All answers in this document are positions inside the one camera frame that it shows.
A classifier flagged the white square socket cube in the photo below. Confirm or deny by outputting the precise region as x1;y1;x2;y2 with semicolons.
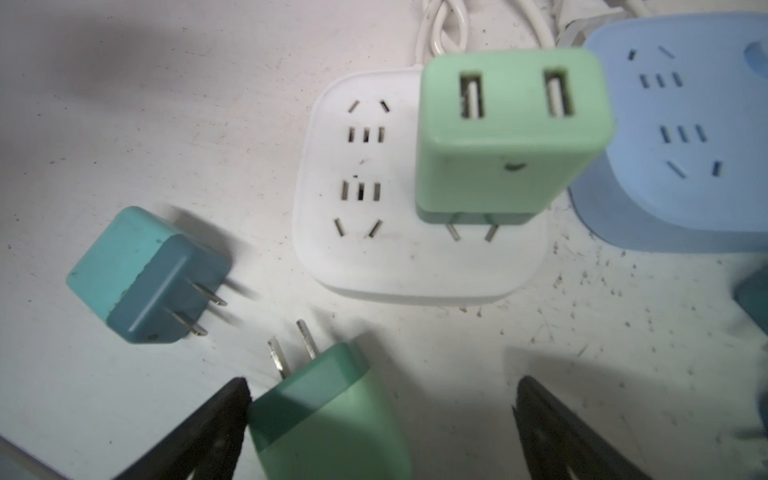
292;67;549;306

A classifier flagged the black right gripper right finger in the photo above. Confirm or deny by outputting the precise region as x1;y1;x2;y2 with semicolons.
512;376;649;479

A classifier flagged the blue square socket cube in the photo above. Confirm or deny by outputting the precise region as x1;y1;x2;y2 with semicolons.
569;12;767;253

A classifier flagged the teal charger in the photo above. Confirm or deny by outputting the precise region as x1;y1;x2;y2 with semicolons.
66;206;232;344
733;266;768;333

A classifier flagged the light green charger plug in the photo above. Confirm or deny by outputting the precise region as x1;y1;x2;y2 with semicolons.
247;319;414;479

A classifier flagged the teal charger front left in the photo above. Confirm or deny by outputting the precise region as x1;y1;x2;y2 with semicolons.
66;206;232;344

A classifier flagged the teal charger right upper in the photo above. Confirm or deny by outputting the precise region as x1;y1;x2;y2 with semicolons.
733;266;768;333

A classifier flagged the white coiled socket cable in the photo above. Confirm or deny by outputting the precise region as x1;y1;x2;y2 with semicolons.
410;0;655;68

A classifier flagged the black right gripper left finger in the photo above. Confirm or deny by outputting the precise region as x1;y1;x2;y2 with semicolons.
118;377;251;479

